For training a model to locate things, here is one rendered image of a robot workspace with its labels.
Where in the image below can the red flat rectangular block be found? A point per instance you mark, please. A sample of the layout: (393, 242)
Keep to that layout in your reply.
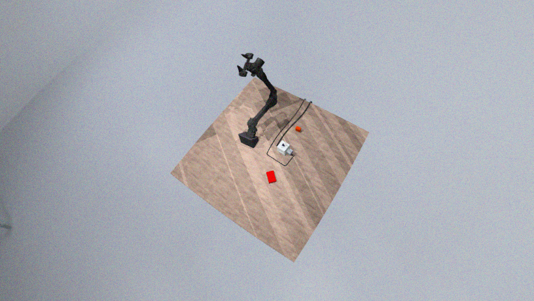
(271, 177)

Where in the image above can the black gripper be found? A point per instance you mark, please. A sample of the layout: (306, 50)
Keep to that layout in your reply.
(247, 65)

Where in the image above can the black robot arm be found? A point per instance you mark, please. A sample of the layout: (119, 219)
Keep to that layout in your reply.
(272, 100)

